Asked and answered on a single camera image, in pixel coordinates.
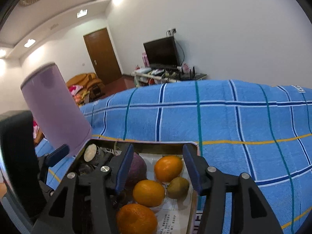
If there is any brown wooden door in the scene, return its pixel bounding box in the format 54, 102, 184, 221
83, 28, 122, 85

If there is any small orange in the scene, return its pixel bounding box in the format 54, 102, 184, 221
133, 180, 165, 208
154, 155, 183, 183

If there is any large orange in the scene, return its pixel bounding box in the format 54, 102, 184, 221
116, 204, 158, 234

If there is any black television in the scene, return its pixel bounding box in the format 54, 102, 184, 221
143, 36, 180, 67

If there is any brown leather sofa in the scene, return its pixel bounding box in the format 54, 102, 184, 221
66, 72, 105, 106

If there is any white tv stand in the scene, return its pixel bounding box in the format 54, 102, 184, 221
131, 63, 208, 87

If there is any blue plaid tablecloth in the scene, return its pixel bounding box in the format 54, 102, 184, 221
34, 79, 312, 234

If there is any purple round fruit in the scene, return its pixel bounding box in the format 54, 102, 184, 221
125, 153, 147, 189

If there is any yellow-green round fruit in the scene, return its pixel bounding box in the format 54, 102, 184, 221
167, 176, 189, 199

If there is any pink metal tin tray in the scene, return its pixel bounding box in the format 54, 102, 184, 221
69, 137, 198, 233

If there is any paper sheet in tray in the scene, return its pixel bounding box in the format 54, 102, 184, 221
139, 153, 194, 233

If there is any cut grey water chestnut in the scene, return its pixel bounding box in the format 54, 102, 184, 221
83, 144, 104, 165

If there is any purple electric kettle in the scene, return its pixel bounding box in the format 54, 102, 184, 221
21, 63, 92, 156

